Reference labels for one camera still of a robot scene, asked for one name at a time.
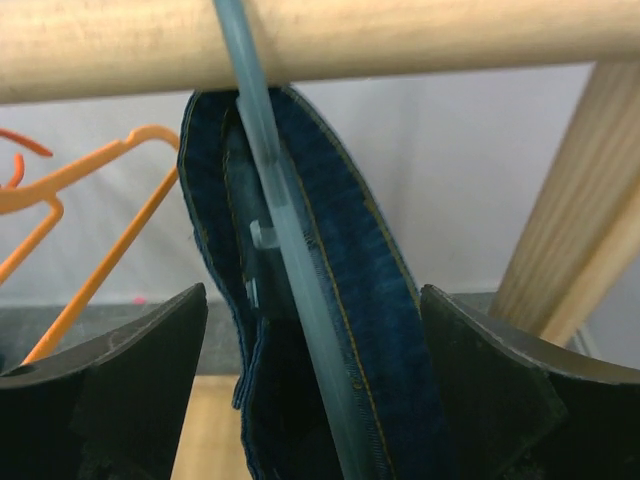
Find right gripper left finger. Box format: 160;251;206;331
1;283;208;479

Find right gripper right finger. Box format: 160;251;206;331
421;285;639;479

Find blue denim jeans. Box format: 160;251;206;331
177;87;459;479

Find orange hanger of white garment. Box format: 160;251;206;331
1;125;190;370

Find blue-grey hanger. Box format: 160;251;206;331
214;1;375;479

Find orange hanger of grey garment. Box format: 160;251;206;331
0;128;53;189

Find wooden clothes rack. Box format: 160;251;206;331
0;0;640;480

